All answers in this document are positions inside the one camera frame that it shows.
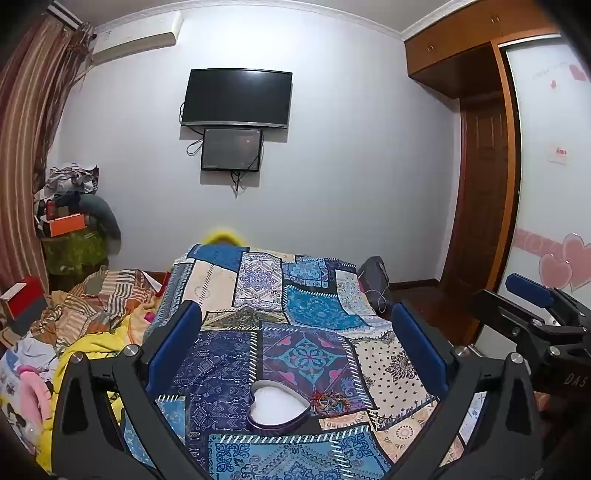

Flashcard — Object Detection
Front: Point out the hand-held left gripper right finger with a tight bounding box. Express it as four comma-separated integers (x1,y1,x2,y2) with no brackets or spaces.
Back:
390,301,542,480

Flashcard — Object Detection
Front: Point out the orange box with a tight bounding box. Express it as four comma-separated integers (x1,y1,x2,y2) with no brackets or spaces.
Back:
48,212,88,238

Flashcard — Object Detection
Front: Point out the black wall television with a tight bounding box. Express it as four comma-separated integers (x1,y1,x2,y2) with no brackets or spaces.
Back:
180,68,294,130

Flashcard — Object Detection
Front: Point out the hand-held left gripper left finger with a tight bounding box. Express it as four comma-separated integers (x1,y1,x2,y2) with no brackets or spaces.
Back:
51,299,204,480

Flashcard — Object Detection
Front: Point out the wooden overhead cabinet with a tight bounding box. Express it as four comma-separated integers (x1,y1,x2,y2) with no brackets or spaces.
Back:
401,0,561,100

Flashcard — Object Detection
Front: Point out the grey neck pillow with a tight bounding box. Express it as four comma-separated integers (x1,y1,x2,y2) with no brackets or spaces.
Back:
78,194,122,254

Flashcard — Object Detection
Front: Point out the brown striped curtain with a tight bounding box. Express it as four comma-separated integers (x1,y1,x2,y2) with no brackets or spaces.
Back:
0,14,95,298

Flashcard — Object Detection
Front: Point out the yellow fleece blanket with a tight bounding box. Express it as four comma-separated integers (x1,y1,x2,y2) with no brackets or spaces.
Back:
36,314,160,472

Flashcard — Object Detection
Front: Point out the white cable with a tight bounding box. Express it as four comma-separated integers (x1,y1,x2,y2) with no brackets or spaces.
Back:
360,272,389,315

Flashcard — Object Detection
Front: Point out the pink plush toy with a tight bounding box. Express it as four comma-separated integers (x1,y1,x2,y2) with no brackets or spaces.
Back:
13,364,54,422

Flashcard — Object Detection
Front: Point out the patchwork blue blanket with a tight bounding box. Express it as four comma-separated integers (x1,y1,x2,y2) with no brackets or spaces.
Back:
120,242,490,480

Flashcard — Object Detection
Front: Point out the pile of clothes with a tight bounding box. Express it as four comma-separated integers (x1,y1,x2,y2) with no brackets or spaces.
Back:
34,161,100,220

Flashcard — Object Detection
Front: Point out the black bag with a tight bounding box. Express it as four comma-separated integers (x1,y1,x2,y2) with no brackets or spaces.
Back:
358,255,391,319

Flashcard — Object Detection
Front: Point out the yellow pillow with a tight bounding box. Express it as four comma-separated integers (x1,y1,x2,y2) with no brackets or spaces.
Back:
202,226,249,248

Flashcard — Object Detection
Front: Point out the red box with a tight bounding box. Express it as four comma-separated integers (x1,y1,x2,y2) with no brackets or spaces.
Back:
0,276,45,320

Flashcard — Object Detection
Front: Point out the white cartoon-print bedding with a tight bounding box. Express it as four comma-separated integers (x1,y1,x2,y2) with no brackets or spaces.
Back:
0,330,62,446

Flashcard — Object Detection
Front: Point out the small black wall monitor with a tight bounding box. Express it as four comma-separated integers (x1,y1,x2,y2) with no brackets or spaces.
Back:
200,128,264,173

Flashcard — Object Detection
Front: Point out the purple heart-shaped jewelry box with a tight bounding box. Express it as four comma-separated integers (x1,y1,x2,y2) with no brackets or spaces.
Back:
247,381,311,435

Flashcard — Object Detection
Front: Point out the white air conditioner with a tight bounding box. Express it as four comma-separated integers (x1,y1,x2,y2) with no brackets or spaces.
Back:
90,11,184,64

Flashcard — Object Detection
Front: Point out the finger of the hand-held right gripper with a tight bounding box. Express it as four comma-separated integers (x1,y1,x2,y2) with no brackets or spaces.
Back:
471,290,563,354
505,272,591,325

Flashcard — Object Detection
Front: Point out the orange striped blanket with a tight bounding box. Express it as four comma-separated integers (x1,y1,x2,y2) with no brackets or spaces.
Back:
41,267,172,344

